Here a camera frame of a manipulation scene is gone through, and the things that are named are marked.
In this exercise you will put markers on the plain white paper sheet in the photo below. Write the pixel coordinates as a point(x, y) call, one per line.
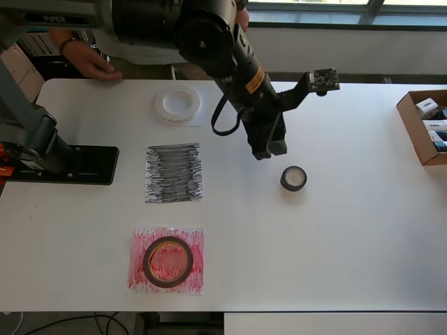
point(151, 123)

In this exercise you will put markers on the wide white tape roll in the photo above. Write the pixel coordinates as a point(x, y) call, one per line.
point(160, 111)

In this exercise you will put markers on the white box with dark lettering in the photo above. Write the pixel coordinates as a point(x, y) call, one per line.
point(434, 125)

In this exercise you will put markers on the black scribbled paper sheet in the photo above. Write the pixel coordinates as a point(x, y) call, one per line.
point(174, 174)

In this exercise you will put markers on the small dark teal box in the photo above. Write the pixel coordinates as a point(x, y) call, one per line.
point(440, 143)

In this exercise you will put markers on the orange clamp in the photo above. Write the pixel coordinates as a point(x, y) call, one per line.
point(5, 171)

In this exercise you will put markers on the camera board on black bracket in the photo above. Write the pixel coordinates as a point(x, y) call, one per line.
point(323, 78)

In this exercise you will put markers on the dark table leg frame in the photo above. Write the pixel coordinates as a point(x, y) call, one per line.
point(146, 324)

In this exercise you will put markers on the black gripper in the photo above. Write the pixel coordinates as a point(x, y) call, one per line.
point(262, 125)

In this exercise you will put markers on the red scribbled paper sheet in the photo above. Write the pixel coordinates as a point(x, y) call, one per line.
point(139, 279)

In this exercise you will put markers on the cardboard box with Chinese print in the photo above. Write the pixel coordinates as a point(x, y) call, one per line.
point(24, 75)

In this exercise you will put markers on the person's left hand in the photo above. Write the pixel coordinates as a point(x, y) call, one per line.
point(243, 19)

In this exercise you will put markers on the black box with white label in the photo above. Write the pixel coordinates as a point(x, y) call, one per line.
point(38, 45)

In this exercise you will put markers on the person's right hand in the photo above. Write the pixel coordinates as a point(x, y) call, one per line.
point(94, 68)

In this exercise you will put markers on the small black tape roll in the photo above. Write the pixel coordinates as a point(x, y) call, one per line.
point(293, 188)

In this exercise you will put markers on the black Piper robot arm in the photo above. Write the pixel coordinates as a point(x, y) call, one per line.
point(206, 42)

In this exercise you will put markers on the person's right forearm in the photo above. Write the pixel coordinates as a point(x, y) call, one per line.
point(57, 36)

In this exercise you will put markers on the red tape roll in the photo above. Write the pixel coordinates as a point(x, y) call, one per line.
point(146, 268)

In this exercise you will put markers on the white cabinet panel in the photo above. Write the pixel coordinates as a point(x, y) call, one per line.
point(331, 324)

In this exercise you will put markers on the small white printed box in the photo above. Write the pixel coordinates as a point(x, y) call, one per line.
point(426, 105)

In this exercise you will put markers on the open brown cardboard tray box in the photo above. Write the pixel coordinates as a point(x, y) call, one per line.
point(412, 139)

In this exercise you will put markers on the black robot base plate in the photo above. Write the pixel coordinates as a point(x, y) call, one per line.
point(97, 164)

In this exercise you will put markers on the grey t-shirt torso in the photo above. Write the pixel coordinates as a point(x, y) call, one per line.
point(146, 58)

